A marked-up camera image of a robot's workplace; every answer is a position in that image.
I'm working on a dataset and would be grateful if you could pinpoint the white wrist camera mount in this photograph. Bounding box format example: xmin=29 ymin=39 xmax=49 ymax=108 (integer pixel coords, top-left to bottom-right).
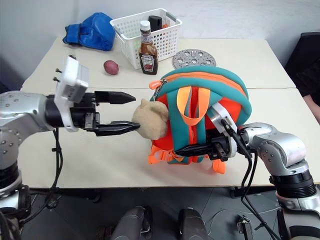
xmin=206 ymin=101 xmax=240 ymax=137
xmin=53 ymin=55 xmax=90 ymax=133

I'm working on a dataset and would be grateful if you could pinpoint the beige lumpy soft object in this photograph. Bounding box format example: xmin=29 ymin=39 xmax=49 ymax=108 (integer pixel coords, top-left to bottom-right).
xmin=131 ymin=98 xmax=169 ymax=141

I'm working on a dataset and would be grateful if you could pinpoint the dark rounded shape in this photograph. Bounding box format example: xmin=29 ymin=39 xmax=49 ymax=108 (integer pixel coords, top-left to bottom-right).
xmin=176 ymin=207 xmax=210 ymax=240
xmin=109 ymin=205 xmax=154 ymax=240

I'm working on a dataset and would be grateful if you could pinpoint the white perforated plastic basket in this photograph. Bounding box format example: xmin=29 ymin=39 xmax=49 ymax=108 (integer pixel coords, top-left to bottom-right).
xmin=109 ymin=8 xmax=183 ymax=71

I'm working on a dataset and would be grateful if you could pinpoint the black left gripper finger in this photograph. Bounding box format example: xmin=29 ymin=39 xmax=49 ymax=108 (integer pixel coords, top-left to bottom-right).
xmin=94 ymin=91 xmax=137 ymax=106
xmin=94 ymin=121 xmax=142 ymax=137

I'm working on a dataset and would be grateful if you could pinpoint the red potato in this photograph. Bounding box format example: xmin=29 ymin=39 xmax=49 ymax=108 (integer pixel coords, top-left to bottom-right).
xmin=103 ymin=59 xmax=120 ymax=76

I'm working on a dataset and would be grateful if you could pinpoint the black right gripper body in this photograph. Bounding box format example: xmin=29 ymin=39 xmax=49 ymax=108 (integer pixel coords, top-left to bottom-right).
xmin=208 ymin=136 xmax=237 ymax=162

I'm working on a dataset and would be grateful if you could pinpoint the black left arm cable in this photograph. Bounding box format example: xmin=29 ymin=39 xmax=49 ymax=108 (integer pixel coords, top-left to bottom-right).
xmin=18 ymin=127 xmax=65 ymax=226

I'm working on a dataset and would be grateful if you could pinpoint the round perforated metal disc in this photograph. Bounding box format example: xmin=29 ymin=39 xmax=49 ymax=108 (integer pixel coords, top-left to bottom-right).
xmin=171 ymin=48 xmax=217 ymax=69

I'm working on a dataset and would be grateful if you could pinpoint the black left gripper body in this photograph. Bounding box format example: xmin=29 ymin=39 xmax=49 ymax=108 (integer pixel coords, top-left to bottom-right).
xmin=69 ymin=91 xmax=102 ymax=132

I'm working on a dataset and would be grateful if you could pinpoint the black bottle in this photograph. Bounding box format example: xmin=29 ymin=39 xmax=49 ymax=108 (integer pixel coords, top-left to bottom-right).
xmin=148 ymin=15 xmax=164 ymax=33

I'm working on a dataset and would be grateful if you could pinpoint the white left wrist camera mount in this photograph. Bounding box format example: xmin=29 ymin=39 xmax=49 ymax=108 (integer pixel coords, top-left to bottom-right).
xmin=53 ymin=55 xmax=90 ymax=133

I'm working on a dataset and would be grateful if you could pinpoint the small metal bracket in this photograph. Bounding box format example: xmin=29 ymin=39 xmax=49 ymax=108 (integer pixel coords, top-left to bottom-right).
xmin=236 ymin=214 xmax=254 ymax=240

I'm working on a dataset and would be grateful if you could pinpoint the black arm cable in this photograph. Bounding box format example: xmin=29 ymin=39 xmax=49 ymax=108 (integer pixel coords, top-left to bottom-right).
xmin=18 ymin=127 xmax=65 ymax=226
xmin=219 ymin=118 xmax=282 ymax=240

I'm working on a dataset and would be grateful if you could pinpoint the black chair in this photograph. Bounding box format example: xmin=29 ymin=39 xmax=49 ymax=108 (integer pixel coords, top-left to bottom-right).
xmin=284 ymin=31 xmax=320 ymax=101

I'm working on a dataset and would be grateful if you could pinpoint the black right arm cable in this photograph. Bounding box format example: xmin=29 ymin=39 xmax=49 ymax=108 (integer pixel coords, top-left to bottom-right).
xmin=219 ymin=118 xmax=282 ymax=240

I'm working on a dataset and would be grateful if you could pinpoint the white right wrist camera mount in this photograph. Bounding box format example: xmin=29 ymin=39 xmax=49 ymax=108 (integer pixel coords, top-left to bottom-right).
xmin=206 ymin=101 xmax=240 ymax=137

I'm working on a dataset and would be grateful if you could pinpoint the orange and teal backpack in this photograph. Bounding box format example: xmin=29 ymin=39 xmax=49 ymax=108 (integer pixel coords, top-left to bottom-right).
xmin=147 ymin=65 xmax=253 ymax=175

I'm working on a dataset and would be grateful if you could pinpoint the blue bag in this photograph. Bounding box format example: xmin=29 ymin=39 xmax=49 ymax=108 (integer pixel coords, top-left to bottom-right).
xmin=62 ymin=12 xmax=117 ymax=52

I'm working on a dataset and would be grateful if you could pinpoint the brown sauce bottle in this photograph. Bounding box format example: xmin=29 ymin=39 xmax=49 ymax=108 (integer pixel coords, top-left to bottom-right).
xmin=138 ymin=20 xmax=159 ymax=76

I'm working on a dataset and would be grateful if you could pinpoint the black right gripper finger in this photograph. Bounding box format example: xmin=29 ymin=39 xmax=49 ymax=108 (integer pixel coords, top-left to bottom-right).
xmin=174 ymin=143 xmax=214 ymax=158

